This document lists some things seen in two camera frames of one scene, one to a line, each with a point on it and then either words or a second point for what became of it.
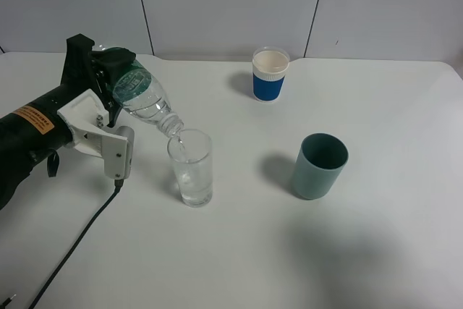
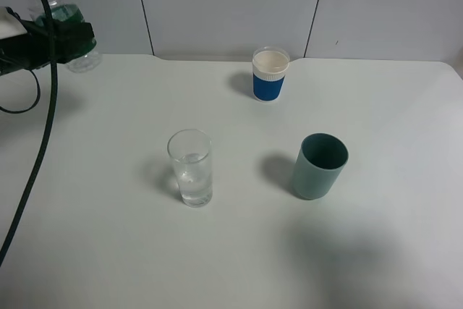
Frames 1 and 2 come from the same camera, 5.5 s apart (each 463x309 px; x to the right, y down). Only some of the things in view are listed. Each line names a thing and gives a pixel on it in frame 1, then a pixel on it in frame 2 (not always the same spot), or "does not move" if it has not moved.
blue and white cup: [270, 65] does not move
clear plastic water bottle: [134, 87] -> [48, 5]
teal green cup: [320, 159] does not move
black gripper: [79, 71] -> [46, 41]
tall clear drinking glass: [192, 151] does not move
